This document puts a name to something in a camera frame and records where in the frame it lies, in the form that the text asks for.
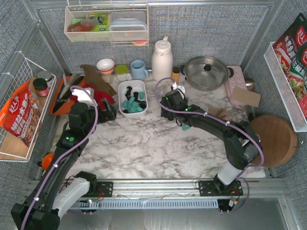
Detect red cloth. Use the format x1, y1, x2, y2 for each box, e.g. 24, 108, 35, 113
70, 84, 115, 110

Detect orange seasoning packet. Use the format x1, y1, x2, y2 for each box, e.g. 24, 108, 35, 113
0, 81, 40, 147

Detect steel pot with lid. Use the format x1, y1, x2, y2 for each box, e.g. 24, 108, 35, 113
180, 56, 234, 92

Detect orange cup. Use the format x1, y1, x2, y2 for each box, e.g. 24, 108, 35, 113
41, 153, 54, 170

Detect white handle knife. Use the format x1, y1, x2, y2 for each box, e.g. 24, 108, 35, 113
59, 73, 75, 99

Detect round wooden board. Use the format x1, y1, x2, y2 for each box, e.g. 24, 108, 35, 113
250, 115, 297, 167

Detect teal capsule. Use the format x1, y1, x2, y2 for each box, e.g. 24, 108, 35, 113
128, 106, 137, 113
131, 102, 139, 107
122, 100, 129, 109
181, 124, 190, 131
128, 96, 135, 104
136, 106, 144, 113
138, 92, 145, 100

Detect glass spice jar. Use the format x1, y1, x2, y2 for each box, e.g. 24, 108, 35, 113
101, 74, 114, 84

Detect brown cloth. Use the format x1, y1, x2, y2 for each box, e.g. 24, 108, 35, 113
80, 64, 117, 97

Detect cardboard piece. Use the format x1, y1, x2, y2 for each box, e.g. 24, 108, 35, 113
231, 87, 261, 107

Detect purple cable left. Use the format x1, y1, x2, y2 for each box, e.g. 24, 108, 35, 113
20, 85, 99, 230

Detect green label bottle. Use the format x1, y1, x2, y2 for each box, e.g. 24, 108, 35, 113
86, 12, 110, 31

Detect black kitchen knife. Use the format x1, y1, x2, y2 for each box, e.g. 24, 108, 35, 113
49, 75, 85, 115

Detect steel lid jar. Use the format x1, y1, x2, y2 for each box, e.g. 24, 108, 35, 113
37, 70, 53, 82

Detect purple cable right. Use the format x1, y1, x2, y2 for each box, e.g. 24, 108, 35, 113
154, 77, 266, 214

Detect purple cable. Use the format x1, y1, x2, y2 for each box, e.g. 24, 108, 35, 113
154, 77, 266, 214
20, 85, 99, 230

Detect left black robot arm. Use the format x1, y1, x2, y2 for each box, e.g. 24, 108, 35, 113
11, 99, 116, 230

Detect white thermos jug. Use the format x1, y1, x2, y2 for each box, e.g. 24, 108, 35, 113
152, 36, 173, 81

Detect orange striped white bowl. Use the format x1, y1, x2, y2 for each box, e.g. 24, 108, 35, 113
96, 58, 115, 75

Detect white storage basket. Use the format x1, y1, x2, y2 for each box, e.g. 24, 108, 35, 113
118, 80, 148, 118

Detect clear plastic food containers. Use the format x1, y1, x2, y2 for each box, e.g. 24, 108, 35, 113
109, 11, 147, 41

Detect white wire basket left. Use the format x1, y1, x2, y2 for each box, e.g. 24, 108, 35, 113
0, 57, 57, 162

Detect green lid sugar jar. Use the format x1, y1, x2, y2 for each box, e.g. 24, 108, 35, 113
115, 64, 132, 82

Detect orange tray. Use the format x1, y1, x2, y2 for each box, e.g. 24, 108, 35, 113
49, 78, 75, 115

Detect red lid jar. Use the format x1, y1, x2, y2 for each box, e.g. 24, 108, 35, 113
33, 78, 49, 97

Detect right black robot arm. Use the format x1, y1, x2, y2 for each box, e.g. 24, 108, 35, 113
160, 90, 264, 186

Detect clear wall shelf bin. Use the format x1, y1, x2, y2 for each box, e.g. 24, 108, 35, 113
64, 3, 149, 46

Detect pink tray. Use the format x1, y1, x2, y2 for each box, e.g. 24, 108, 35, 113
225, 66, 247, 105

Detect light blue mug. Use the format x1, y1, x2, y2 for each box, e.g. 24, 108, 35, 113
130, 60, 149, 80

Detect yellow spice jar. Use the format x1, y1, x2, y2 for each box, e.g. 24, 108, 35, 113
172, 67, 180, 84

